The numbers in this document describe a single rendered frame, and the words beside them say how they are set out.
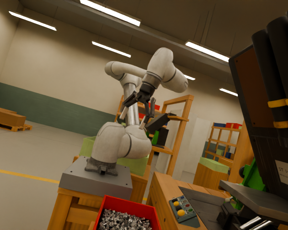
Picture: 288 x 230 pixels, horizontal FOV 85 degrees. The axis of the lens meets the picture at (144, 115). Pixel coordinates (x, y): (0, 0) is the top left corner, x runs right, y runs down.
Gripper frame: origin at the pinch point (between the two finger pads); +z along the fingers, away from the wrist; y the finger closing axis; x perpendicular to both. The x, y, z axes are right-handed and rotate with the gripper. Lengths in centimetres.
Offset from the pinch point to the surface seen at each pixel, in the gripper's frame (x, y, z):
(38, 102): -266, 693, 123
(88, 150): -38, 58, 42
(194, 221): -8.0, -43.2, 23.5
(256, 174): -13, -55, -4
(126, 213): 6.0, -22.0, 32.3
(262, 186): -10, -58, -1
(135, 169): -60, 18, 37
